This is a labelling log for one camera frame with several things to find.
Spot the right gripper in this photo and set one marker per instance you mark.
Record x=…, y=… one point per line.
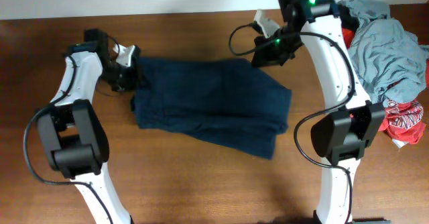
x=265, y=56

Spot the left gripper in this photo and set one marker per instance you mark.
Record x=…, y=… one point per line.
x=131, y=84

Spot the navy blue shorts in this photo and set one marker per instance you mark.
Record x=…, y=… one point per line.
x=224, y=102

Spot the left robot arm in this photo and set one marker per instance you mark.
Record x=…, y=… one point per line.
x=72, y=136

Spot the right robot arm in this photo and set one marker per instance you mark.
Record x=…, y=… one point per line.
x=349, y=121

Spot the black garment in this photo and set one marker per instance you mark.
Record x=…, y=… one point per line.
x=348, y=21

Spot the grey t-shirt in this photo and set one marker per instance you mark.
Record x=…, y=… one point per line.
x=389, y=62

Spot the red printed t-shirt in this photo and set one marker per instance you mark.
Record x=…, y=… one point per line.
x=403, y=122

